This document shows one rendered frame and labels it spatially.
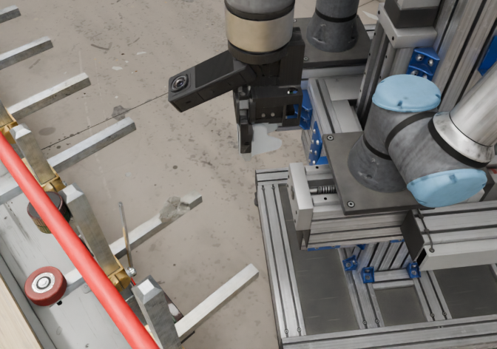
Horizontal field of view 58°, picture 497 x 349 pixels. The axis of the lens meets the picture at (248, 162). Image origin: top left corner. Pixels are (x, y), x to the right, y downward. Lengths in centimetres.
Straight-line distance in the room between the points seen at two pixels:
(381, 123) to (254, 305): 125
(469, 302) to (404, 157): 116
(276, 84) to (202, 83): 9
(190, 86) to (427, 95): 48
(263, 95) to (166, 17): 294
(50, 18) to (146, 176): 170
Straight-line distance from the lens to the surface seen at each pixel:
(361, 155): 98
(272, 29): 48
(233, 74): 53
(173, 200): 117
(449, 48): 105
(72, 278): 113
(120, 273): 110
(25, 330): 107
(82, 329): 134
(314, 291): 177
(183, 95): 55
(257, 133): 60
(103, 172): 245
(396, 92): 88
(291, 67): 54
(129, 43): 326
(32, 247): 152
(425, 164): 80
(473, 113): 77
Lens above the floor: 182
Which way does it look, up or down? 50 degrees down
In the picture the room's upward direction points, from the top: straight up
